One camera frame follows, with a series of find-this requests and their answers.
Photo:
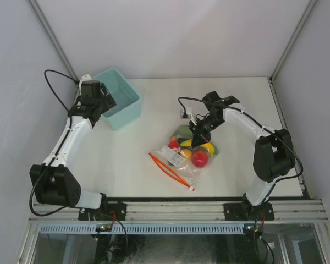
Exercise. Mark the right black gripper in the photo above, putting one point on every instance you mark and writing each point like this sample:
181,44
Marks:
199,136

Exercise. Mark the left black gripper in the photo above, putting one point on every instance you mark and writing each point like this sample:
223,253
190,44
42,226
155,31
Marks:
108,101

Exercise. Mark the clear zip top bag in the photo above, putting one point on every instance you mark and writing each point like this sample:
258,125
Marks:
170,162

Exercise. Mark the teal plastic bin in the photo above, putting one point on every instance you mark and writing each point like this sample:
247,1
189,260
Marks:
126,96

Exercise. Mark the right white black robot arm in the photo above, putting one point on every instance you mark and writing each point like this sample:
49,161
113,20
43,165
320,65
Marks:
273,153

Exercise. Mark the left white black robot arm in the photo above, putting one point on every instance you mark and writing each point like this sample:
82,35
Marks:
53,181

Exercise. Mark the yellow fake banana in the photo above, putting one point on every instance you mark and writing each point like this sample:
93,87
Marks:
210,148

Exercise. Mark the green fake leaf vegetable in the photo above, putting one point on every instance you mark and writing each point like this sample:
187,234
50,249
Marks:
183,131

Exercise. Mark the orange fake fruit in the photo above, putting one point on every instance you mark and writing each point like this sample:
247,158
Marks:
186,153

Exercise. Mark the red fake apple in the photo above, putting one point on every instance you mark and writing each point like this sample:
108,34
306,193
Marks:
199,159

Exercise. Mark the red yellow fake pear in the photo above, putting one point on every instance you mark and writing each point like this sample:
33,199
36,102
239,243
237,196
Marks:
173,143

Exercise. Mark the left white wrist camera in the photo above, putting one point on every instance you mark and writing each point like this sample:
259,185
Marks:
85,77

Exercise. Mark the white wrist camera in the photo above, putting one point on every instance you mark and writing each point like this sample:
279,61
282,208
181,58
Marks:
186,113
85,77

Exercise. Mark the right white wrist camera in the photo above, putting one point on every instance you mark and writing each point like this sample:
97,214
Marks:
186,113

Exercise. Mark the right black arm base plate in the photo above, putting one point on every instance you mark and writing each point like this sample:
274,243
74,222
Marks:
239,211

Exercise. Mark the right aluminium frame post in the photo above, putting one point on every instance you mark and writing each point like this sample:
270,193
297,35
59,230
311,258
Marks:
294,37

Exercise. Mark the aluminium frame post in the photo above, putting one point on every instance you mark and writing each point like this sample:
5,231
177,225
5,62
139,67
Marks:
294,37
51,36

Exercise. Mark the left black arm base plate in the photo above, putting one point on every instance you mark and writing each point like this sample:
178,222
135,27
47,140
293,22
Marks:
107,212

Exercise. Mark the left aluminium frame post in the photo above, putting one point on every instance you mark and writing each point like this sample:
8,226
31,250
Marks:
51,36

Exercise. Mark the aluminium mounting rail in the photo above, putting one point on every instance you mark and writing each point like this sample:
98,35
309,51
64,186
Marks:
285,211

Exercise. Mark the blue slotted cable duct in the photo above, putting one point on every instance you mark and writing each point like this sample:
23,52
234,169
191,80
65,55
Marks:
143,229

